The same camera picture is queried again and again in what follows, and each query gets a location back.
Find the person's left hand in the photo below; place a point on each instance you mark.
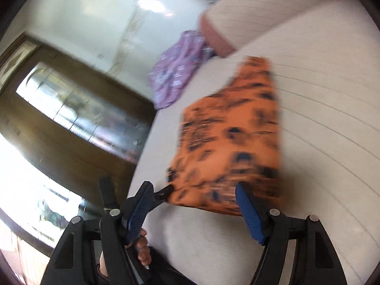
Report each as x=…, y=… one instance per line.
x=143, y=254

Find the orange black floral cloth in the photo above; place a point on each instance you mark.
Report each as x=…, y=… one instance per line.
x=229, y=137

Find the beige bolster with maroon end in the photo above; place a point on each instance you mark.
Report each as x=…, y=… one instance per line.
x=229, y=25

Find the beige checkered mattress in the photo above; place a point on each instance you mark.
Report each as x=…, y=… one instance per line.
x=325, y=63

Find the purple floral garment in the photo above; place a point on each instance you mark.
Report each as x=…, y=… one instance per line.
x=176, y=67

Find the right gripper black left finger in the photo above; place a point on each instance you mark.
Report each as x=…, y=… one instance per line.
x=135, y=209

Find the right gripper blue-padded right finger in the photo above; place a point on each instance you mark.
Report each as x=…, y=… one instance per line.
x=254, y=212

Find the wooden glass-panel wardrobe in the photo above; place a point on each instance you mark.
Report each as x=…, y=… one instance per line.
x=71, y=122

